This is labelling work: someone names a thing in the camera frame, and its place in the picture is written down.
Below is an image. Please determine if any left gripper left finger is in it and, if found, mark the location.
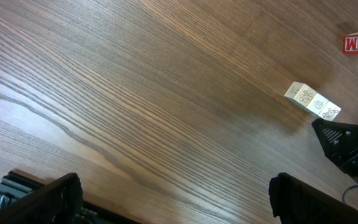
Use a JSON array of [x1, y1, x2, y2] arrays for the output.
[[0, 172, 83, 224]]

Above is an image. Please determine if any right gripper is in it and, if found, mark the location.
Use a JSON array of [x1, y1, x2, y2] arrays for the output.
[[311, 118, 358, 183]]

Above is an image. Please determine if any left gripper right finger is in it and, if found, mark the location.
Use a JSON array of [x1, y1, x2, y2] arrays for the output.
[[268, 172, 358, 224]]

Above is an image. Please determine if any green-edged block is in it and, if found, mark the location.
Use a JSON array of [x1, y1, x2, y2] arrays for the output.
[[306, 93, 329, 116]]

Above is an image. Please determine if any blue-edged paw block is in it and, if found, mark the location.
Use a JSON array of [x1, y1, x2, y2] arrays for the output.
[[284, 82, 316, 108]]

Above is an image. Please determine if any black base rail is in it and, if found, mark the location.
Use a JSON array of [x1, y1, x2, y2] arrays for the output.
[[0, 171, 135, 224]]

